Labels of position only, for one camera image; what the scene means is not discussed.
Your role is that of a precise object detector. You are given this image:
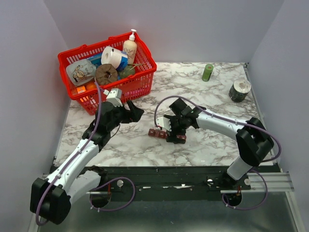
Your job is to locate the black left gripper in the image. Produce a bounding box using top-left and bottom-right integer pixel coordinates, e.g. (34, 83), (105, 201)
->
(108, 100), (144, 132)

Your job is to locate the red plastic shopping basket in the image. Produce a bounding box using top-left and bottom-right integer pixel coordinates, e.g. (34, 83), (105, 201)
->
(58, 32), (157, 115)

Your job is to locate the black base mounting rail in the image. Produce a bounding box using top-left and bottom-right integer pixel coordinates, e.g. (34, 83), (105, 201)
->
(89, 165), (279, 207)

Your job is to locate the red weekly pill organizer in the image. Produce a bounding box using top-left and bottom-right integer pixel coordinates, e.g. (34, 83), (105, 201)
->
(148, 129), (187, 144)

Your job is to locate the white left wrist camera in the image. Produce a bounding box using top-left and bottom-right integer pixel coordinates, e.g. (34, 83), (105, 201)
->
(103, 88), (123, 107)

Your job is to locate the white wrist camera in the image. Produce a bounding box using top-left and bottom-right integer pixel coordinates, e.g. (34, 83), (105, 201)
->
(103, 88), (123, 107)
(155, 116), (171, 131)

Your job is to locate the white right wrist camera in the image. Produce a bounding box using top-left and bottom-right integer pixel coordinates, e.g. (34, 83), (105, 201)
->
(155, 116), (171, 131)

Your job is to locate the green leafy vegetable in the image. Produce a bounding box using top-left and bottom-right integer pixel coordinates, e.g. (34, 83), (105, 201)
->
(118, 64), (142, 80)

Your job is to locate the small orange box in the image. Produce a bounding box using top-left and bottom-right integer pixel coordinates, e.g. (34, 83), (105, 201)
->
(76, 86), (87, 94)

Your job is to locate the orange fruit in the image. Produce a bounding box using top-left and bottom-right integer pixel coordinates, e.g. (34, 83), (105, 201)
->
(85, 81), (97, 90)

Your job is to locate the white printed snack bag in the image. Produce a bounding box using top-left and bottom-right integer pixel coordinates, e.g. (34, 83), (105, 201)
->
(66, 59), (96, 87)

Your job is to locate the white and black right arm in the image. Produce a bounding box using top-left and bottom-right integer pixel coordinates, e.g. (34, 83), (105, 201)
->
(156, 98), (274, 189)

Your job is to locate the aluminium extrusion rail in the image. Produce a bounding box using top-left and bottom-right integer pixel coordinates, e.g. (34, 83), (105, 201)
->
(216, 173), (295, 194)

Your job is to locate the blue package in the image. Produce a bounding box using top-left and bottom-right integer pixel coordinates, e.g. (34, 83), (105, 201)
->
(88, 53), (102, 67)

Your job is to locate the white pump lotion bottle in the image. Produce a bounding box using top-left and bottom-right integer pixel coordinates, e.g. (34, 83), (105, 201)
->
(123, 29), (137, 65)

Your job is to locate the white toilet paper roll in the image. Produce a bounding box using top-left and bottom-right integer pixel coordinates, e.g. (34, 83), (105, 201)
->
(101, 46), (128, 71)

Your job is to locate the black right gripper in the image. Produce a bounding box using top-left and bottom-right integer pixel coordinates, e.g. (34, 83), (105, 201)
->
(166, 115), (187, 144)

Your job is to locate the green cylindrical bottle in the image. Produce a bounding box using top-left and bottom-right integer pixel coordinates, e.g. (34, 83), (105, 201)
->
(202, 64), (214, 82)

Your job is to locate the camouflage tape roll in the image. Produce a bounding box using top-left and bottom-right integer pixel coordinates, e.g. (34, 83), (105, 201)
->
(228, 79), (251, 102)

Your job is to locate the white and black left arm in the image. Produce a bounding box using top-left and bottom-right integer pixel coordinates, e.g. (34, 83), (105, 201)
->
(30, 101), (144, 226)

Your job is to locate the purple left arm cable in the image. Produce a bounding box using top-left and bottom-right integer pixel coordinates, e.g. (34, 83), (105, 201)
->
(35, 81), (136, 225)

